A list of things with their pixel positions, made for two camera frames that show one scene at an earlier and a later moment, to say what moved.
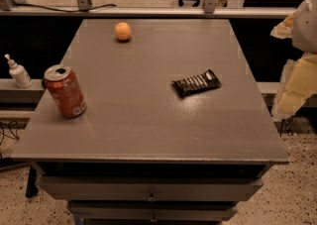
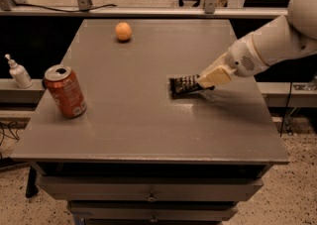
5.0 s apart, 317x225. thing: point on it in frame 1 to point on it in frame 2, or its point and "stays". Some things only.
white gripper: (307, 26) to (240, 57)
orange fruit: (123, 31) stays
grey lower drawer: (153, 211) stays
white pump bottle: (19, 73) stays
